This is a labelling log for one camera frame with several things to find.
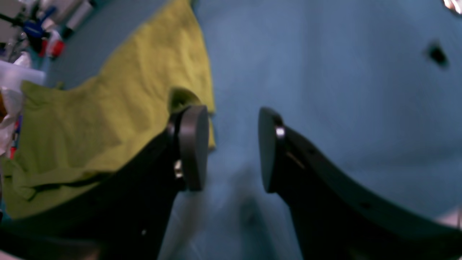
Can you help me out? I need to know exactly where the blue bar clamp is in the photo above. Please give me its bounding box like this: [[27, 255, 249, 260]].
[[22, 2, 57, 54]]

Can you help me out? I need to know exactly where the white black marker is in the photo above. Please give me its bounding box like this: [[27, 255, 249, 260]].
[[61, 0, 97, 39]]

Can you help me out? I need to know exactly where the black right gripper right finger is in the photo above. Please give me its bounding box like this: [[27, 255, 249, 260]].
[[258, 107, 462, 260]]

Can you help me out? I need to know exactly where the olive green t-shirt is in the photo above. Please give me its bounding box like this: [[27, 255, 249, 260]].
[[1, 0, 215, 219]]

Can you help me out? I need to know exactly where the blue table cloth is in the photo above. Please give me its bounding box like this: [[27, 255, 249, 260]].
[[43, 0, 461, 260]]

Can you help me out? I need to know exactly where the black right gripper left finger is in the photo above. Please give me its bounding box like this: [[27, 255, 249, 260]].
[[1, 105, 209, 260]]

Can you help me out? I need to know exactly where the small black screw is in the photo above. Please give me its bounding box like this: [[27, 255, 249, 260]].
[[425, 42, 449, 68]]

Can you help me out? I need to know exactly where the white plastic bag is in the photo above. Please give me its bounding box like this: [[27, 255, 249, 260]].
[[0, 52, 31, 156]]

